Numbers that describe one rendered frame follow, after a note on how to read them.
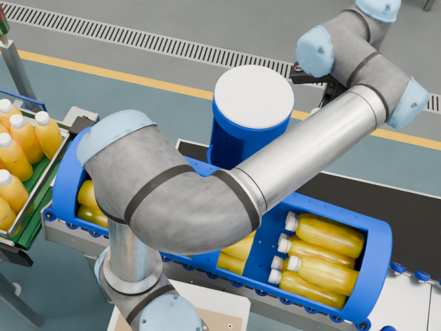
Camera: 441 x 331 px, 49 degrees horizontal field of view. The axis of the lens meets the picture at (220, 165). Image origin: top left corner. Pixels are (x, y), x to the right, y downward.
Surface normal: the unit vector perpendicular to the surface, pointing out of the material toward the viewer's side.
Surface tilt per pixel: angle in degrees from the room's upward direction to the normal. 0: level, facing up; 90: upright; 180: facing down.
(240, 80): 0
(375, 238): 12
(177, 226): 44
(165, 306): 6
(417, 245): 0
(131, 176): 29
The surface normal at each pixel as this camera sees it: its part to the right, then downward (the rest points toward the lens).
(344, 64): -0.66, 0.22
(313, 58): -0.77, 0.52
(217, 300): 0.08, -0.51
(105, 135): -0.24, -0.35
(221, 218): 0.29, -0.01
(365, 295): -0.18, 0.26
